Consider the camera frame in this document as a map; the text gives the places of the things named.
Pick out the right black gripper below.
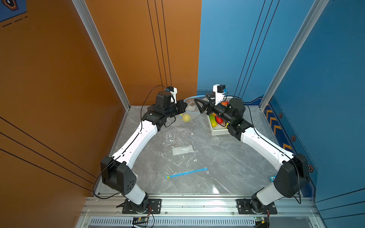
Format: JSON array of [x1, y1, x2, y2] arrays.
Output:
[[195, 93, 235, 125]]

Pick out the clear zip-top bag blue zipper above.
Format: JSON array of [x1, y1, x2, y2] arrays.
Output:
[[176, 95, 208, 124]]

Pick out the yellow mango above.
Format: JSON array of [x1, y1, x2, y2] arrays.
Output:
[[182, 114, 191, 123]]

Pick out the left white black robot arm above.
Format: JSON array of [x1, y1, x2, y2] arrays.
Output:
[[100, 86, 187, 213]]

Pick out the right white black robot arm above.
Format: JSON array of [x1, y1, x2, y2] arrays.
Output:
[[194, 97, 310, 214]]

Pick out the green mango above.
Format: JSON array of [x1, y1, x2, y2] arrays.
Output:
[[209, 114, 218, 128]]

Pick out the red orange long mango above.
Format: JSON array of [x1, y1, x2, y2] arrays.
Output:
[[215, 116, 225, 126]]

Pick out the white perforated plastic basket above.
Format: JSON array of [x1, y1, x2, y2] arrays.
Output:
[[207, 96, 241, 136]]

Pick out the blue owl toy block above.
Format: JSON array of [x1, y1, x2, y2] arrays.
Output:
[[269, 176, 276, 182]]

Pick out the green circuit board left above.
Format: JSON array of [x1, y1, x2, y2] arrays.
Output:
[[132, 217, 149, 225]]

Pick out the green circuit board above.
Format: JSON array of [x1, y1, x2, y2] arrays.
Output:
[[255, 216, 270, 225], [132, 217, 149, 225]]

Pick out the green circuit board right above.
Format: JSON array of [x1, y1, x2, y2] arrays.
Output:
[[255, 216, 270, 225]]

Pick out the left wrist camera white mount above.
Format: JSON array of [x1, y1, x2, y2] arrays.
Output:
[[166, 86, 177, 103]]

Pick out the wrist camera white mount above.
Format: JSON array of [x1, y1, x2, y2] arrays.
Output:
[[166, 86, 177, 103], [213, 84, 227, 105]]

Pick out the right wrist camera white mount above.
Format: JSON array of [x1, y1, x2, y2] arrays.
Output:
[[213, 84, 227, 105]]

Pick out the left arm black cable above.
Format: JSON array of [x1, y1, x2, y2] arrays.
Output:
[[92, 85, 167, 200]]

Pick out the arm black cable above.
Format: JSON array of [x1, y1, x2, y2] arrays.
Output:
[[92, 85, 167, 200], [228, 95, 303, 204]]

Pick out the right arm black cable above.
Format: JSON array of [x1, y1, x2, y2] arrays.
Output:
[[228, 95, 303, 204]]

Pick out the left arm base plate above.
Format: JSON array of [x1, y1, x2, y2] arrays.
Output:
[[122, 198, 162, 215]]

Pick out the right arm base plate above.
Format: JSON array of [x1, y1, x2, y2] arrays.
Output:
[[236, 198, 278, 216]]

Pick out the aluminium rail frame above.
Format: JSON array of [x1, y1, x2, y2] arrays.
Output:
[[76, 194, 326, 228]]

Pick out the left corner aluminium post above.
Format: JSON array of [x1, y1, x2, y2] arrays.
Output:
[[72, 0, 131, 112]]

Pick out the corner aluminium post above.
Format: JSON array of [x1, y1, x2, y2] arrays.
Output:
[[72, 0, 131, 112], [259, 0, 329, 111]]

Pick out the right corner aluminium post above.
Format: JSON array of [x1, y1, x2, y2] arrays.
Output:
[[259, 0, 329, 111]]

